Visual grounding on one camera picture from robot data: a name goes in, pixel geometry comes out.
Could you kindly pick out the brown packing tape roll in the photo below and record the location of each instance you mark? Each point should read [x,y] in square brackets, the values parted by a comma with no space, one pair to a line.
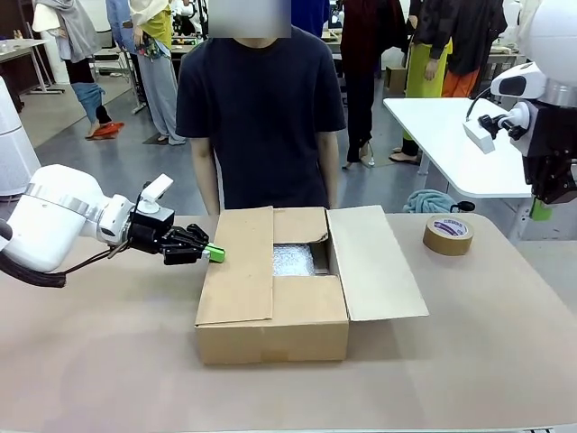
[448,236]

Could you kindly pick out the person's left forearm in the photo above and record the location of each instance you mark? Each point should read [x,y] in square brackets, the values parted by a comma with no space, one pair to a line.
[330,167]

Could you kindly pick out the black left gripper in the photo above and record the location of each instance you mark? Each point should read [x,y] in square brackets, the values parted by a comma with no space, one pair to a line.
[151,227]

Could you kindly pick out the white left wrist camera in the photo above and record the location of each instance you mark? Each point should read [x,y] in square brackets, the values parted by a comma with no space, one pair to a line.
[155,189]

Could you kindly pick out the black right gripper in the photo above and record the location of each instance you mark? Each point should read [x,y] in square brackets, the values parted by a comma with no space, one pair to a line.
[552,144]

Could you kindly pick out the bystander in yellow skirt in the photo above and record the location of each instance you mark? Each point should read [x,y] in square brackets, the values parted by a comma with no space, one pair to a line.
[426,67]

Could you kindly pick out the small background cardboard box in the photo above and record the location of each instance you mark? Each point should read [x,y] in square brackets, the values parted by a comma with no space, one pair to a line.
[396,80]

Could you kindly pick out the brown cardboard box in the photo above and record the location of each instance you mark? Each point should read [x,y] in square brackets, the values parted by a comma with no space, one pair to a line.
[270,325]

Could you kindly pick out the white side table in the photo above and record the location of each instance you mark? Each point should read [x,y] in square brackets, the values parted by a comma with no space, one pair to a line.
[451,149]

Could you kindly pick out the person in dark t-shirt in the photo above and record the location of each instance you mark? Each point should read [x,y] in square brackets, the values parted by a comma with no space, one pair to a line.
[259,113]

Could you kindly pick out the teal towel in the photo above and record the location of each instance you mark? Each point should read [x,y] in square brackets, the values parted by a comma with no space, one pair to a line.
[428,201]

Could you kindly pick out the white air purifier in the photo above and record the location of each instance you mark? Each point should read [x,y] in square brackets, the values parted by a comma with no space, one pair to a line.
[13,140]

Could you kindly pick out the bystander in grey hoodie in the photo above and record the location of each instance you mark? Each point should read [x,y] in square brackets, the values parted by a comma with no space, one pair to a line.
[79,40]

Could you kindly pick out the grey background desk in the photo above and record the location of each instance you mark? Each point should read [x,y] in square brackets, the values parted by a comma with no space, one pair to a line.
[22,49]

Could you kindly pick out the bystander in yellow top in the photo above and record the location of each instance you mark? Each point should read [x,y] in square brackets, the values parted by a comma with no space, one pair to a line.
[158,76]

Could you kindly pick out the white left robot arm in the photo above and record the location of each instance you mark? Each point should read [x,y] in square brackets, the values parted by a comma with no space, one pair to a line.
[49,212]

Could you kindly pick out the bystander in dark red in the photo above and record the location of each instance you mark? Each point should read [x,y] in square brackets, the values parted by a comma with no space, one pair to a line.
[360,67]

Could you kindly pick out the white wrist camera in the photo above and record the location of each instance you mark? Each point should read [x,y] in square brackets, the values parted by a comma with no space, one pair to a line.
[480,134]
[155,189]

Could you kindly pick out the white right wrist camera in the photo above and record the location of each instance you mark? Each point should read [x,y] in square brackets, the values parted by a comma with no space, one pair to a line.
[480,134]

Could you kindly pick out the bystander in blue shirt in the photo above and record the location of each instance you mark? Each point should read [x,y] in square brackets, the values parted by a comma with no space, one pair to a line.
[118,22]

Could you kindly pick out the person's right forearm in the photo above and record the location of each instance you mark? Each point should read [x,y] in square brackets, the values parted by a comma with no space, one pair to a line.
[204,171]

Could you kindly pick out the bubble wrap sheet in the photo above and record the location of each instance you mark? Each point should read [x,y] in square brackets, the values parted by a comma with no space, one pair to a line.
[293,261]

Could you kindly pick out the bystander in orange trousers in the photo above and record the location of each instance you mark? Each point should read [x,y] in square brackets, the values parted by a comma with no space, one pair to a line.
[469,54]

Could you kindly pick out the metal background chair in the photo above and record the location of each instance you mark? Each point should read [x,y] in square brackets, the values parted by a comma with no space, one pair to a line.
[112,63]

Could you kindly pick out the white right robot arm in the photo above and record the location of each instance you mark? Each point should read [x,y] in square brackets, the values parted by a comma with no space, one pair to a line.
[552,36]

